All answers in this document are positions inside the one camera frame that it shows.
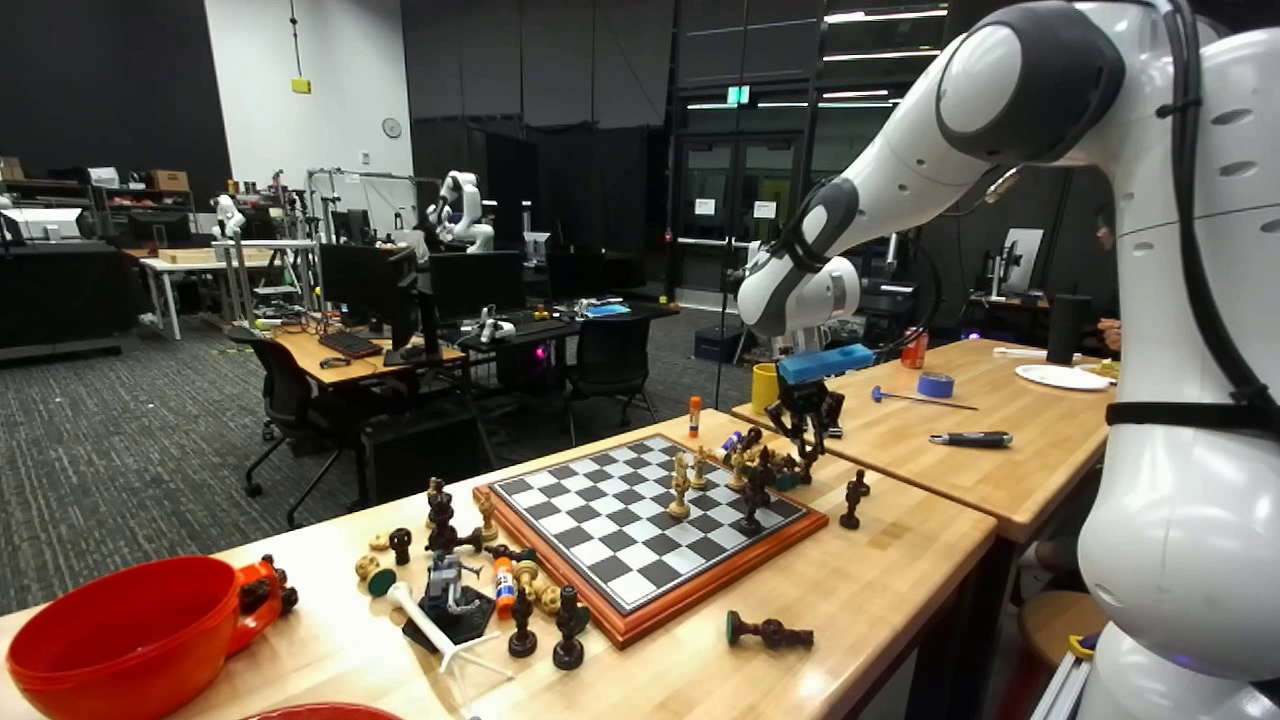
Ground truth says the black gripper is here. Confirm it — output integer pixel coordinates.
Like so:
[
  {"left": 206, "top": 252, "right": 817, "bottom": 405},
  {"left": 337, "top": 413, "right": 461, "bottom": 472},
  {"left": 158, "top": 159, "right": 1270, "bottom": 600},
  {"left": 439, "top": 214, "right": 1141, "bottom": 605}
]
[{"left": 770, "top": 375, "right": 849, "bottom": 483}]

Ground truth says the light wooden chess piece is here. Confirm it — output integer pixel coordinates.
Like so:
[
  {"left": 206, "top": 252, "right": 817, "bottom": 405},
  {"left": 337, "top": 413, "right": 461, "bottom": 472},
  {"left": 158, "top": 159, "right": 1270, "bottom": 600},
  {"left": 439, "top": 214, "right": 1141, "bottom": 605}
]
[
  {"left": 510, "top": 555, "right": 564, "bottom": 617},
  {"left": 662, "top": 450, "right": 697, "bottom": 527},
  {"left": 720, "top": 422, "right": 768, "bottom": 472},
  {"left": 353, "top": 549, "right": 405, "bottom": 600}
]

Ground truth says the yellow cup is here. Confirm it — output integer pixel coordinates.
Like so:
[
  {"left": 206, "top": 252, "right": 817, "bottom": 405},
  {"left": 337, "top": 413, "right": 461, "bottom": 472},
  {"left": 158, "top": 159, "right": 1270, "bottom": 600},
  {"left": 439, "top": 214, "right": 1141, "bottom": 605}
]
[{"left": 748, "top": 358, "right": 782, "bottom": 418}]

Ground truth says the blue headed tool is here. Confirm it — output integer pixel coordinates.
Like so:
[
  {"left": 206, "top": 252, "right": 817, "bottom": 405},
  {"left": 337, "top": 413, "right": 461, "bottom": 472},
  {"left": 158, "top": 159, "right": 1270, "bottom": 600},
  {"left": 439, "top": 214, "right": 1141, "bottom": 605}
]
[{"left": 866, "top": 372, "right": 978, "bottom": 415}]

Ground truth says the black office chair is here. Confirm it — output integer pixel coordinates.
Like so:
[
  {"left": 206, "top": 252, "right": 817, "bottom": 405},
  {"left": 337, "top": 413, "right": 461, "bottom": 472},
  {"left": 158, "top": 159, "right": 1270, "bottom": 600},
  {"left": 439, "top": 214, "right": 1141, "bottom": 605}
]
[
  {"left": 224, "top": 324, "right": 364, "bottom": 533},
  {"left": 564, "top": 312, "right": 654, "bottom": 431}
]

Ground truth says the white plate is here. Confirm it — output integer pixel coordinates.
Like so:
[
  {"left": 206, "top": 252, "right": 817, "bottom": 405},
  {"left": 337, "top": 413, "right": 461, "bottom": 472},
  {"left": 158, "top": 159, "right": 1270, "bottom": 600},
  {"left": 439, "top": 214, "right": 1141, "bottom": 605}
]
[{"left": 1011, "top": 358, "right": 1117, "bottom": 396}]

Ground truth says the white screen monitor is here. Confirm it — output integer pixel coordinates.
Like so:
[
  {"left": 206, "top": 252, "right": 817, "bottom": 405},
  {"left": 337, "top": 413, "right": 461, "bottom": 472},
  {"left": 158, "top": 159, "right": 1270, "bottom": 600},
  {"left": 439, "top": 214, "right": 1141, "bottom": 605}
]
[{"left": 996, "top": 225, "right": 1051, "bottom": 299}]

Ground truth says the black cylinder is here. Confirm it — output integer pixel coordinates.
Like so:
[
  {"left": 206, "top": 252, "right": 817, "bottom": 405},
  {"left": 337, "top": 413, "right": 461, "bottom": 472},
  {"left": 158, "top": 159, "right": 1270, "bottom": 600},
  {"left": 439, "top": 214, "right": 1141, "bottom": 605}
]
[{"left": 1042, "top": 290, "right": 1094, "bottom": 369}]

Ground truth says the wooden stool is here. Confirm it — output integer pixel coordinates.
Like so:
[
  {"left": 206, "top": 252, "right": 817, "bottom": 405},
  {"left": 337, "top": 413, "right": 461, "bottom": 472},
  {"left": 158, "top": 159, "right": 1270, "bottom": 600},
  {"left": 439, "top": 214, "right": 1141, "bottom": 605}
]
[{"left": 1014, "top": 589, "right": 1110, "bottom": 673}]

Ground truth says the small orange tube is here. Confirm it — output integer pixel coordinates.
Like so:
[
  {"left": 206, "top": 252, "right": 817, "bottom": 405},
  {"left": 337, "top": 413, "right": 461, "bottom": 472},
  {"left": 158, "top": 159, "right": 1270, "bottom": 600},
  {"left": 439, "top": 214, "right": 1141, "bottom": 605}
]
[{"left": 487, "top": 555, "right": 524, "bottom": 620}]

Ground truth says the black computer monitor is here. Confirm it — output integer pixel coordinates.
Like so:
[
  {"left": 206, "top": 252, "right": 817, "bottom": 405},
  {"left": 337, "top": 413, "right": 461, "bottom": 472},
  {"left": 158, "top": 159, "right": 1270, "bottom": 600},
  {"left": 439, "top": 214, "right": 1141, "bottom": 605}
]
[
  {"left": 422, "top": 248, "right": 531, "bottom": 324},
  {"left": 316, "top": 238, "right": 418, "bottom": 332}
]

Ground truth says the black box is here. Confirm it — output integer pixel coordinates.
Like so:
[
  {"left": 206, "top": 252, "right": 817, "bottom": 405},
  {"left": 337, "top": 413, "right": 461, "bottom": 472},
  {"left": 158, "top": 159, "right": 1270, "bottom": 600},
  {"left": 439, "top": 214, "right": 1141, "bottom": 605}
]
[{"left": 418, "top": 555, "right": 501, "bottom": 650}]

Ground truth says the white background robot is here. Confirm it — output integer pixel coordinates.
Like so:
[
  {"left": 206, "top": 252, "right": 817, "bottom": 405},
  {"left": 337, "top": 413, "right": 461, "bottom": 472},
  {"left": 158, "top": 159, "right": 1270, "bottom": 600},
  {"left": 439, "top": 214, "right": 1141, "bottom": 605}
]
[{"left": 422, "top": 167, "right": 501, "bottom": 256}]

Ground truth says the white stick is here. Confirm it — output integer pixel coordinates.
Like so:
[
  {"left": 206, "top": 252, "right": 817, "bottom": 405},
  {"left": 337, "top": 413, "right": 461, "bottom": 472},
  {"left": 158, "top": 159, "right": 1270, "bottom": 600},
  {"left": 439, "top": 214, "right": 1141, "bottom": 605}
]
[{"left": 382, "top": 583, "right": 501, "bottom": 674}]

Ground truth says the wooden office desk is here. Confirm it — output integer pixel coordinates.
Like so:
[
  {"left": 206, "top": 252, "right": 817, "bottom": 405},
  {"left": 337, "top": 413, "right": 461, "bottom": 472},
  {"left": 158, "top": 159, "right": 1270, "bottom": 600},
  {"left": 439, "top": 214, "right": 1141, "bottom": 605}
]
[{"left": 230, "top": 317, "right": 472, "bottom": 391}]

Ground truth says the red plate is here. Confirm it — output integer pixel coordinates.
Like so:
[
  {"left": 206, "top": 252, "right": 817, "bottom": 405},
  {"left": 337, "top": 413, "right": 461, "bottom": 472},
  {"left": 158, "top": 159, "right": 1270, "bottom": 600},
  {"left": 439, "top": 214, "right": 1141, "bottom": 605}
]
[{"left": 243, "top": 698, "right": 405, "bottom": 720}]

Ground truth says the orange red toy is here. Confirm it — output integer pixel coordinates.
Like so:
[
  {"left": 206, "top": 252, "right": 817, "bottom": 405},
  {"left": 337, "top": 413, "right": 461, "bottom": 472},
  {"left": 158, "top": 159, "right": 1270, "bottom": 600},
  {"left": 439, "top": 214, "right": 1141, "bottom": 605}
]
[{"left": 230, "top": 551, "right": 304, "bottom": 656}]

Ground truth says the light grey desk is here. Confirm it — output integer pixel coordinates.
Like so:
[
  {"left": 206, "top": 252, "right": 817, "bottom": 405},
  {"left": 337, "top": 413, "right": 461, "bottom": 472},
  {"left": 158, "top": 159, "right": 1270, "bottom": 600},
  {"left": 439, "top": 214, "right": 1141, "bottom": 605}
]
[{"left": 125, "top": 234, "right": 324, "bottom": 342}]

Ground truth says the red plastic bowl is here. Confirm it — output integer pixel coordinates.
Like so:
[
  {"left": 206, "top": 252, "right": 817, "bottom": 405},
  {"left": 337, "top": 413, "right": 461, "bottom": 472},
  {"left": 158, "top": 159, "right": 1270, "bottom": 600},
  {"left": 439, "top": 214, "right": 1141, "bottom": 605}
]
[{"left": 4, "top": 551, "right": 249, "bottom": 720}]

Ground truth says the black cabinet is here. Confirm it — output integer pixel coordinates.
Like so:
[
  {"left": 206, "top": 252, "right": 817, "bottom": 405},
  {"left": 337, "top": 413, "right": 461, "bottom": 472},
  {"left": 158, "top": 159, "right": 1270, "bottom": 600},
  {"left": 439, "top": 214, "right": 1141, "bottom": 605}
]
[{"left": 0, "top": 234, "right": 136, "bottom": 363}]

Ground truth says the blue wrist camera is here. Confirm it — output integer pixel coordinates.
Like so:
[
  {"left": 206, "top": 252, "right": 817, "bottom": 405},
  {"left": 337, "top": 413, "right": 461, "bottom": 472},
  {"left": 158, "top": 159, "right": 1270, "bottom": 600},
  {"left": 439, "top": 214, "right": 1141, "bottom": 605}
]
[{"left": 776, "top": 338, "right": 878, "bottom": 391}]

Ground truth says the chess board with red-brown frame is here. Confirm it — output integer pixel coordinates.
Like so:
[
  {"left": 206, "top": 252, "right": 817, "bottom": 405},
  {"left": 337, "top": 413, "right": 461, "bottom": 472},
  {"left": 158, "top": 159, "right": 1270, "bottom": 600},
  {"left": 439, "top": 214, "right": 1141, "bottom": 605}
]
[{"left": 469, "top": 429, "right": 830, "bottom": 650}]

